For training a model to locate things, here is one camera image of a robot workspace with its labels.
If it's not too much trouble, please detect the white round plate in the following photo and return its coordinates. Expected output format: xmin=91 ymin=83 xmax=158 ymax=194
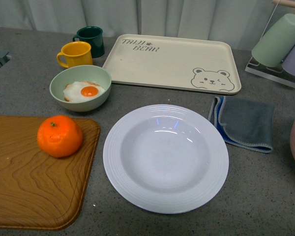
xmin=103 ymin=104 xmax=229 ymax=214

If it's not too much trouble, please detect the orange mandarin fruit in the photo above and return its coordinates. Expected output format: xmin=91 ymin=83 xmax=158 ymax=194
xmin=36 ymin=115 xmax=84 ymax=158

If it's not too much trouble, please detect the light green bowl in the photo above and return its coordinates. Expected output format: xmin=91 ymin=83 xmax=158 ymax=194
xmin=50 ymin=65 xmax=112 ymax=112

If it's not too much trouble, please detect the beige bear tray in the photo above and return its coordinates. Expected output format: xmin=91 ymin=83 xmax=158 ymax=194
xmin=103 ymin=34 xmax=241 ymax=94

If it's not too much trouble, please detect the toy fried egg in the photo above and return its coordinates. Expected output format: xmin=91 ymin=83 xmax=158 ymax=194
xmin=63 ymin=81 xmax=105 ymax=102

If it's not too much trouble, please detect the yellow mug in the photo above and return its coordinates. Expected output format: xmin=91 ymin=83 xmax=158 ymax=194
xmin=57 ymin=41 xmax=93 ymax=68

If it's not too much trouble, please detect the dark green mug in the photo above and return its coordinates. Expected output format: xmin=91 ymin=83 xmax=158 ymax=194
xmin=72 ymin=26 xmax=105 ymax=58

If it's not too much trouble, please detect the grey blue folded cloth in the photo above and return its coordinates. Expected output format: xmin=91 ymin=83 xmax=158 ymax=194
xmin=208 ymin=96 xmax=274 ymax=153

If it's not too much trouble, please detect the white curtain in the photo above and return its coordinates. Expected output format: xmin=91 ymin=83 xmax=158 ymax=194
xmin=0 ymin=0 xmax=295 ymax=50

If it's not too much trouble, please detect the clear acrylic cup rack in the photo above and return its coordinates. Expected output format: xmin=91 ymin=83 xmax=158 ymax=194
xmin=245 ymin=0 xmax=295 ymax=88

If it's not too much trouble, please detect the wooden cutting board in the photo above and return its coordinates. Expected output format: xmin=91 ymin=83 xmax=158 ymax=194
xmin=0 ymin=116 xmax=100 ymax=231

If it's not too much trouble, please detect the light green cup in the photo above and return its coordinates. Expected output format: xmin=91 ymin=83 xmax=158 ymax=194
xmin=251 ymin=13 xmax=295 ymax=67

